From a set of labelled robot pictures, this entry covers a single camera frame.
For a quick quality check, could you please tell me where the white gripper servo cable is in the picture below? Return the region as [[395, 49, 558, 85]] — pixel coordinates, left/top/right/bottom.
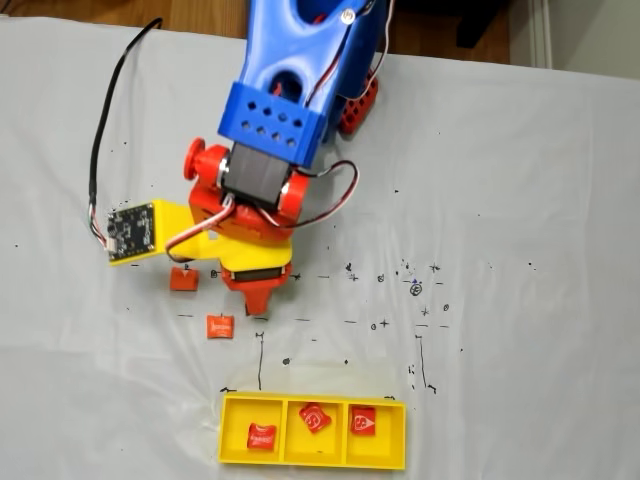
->
[[164, 193, 236, 264]]

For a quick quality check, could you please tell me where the thick black camera cable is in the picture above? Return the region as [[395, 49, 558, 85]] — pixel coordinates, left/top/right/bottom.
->
[[87, 17, 164, 250]]

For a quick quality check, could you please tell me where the yellow three-compartment box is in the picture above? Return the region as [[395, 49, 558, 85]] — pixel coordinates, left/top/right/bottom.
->
[[217, 392, 409, 472]]

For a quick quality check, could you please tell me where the orange candy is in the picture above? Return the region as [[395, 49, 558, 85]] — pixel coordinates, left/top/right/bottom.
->
[[168, 266, 201, 293], [206, 313, 236, 340]]

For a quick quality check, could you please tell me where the white plastic table cover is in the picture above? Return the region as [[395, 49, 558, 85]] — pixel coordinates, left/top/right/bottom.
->
[[0, 17, 640, 480]]

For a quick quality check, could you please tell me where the red candy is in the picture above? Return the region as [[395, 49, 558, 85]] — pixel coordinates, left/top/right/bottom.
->
[[246, 422, 278, 451], [298, 402, 334, 435], [348, 405, 377, 437]]

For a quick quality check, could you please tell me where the black camera circuit board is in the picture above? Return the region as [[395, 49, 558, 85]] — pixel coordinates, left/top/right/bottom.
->
[[106, 201, 159, 266]]

